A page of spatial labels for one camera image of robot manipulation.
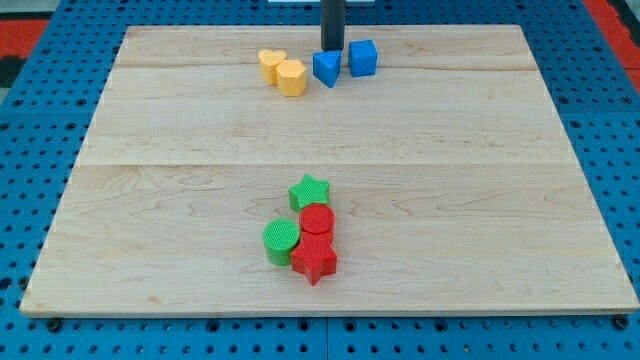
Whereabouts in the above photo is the green cylinder block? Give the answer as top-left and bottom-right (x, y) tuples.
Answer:
(263, 218), (300, 266)

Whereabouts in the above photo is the yellow hexagon block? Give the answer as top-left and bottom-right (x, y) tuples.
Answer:
(276, 60), (307, 97)

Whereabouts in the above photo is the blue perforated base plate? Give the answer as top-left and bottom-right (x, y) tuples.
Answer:
(1, 0), (639, 359)

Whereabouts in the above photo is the blue triangle block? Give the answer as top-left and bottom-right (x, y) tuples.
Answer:
(312, 50), (341, 88)

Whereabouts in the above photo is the green star block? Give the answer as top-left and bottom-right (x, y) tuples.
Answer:
(288, 174), (330, 213)

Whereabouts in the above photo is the light wooden board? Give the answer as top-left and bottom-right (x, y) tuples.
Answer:
(21, 25), (639, 318)

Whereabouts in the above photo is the blue cube block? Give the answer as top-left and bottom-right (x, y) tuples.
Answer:
(348, 39), (378, 77)

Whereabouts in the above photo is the red star block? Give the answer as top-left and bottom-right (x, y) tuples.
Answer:
(290, 232), (338, 286)

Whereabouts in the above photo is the yellow heart block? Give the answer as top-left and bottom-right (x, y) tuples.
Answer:
(258, 49), (287, 85)

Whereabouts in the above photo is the red cylinder block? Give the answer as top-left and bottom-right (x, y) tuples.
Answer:
(299, 203), (335, 243)

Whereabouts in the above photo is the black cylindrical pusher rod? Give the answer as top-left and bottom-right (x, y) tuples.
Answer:
(320, 0), (346, 51)

